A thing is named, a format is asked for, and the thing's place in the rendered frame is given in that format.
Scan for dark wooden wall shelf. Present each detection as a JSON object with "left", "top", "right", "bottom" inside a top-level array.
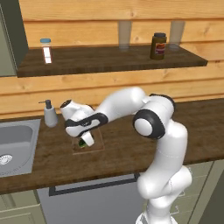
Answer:
[{"left": 16, "top": 44, "right": 209, "bottom": 79}]

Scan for clear jar with blue lid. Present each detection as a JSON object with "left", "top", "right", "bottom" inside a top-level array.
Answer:
[{"left": 39, "top": 38, "right": 53, "bottom": 65}]

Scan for grey-green wall cupboard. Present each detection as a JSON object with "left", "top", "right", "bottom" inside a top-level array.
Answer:
[{"left": 0, "top": 0, "right": 30, "bottom": 78}]

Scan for grey dishwasher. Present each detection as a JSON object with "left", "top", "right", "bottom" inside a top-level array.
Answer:
[{"left": 36, "top": 172, "right": 147, "bottom": 224}]

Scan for brown wooden cutting board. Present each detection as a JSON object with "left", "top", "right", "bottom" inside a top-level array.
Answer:
[{"left": 71, "top": 126, "right": 106, "bottom": 156}]

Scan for dark jar with red label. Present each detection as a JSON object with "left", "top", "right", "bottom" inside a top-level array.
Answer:
[{"left": 149, "top": 31, "right": 168, "bottom": 61}]

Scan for grey steel sink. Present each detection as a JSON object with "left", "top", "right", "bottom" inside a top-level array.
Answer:
[{"left": 0, "top": 118, "right": 42, "bottom": 179}]

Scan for grey soap dispenser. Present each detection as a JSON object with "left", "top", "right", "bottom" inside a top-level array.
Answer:
[{"left": 38, "top": 99, "right": 59, "bottom": 129}]

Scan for pale shelf bracket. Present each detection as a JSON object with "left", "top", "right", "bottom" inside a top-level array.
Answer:
[
  {"left": 117, "top": 20, "right": 133, "bottom": 51},
  {"left": 169, "top": 20, "right": 186, "bottom": 53}
]

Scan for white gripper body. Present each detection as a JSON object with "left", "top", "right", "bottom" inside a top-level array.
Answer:
[{"left": 81, "top": 131, "right": 96, "bottom": 148}]

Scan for dark dishwasher handle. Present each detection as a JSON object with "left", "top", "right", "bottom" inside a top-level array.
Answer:
[{"left": 48, "top": 172, "right": 141, "bottom": 197}]

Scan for grey-green base cupboard drawers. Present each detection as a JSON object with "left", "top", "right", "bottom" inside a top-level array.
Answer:
[
  {"left": 171, "top": 158, "right": 224, "bottom": 224},
  {"left": 0, "top": 189, "right": 47, "bottom": 224}
]

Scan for green and yellow sponge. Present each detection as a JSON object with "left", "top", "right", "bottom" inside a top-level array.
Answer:
[{"left": 78, "top": 138, "right": 88, "bottom": 149}]

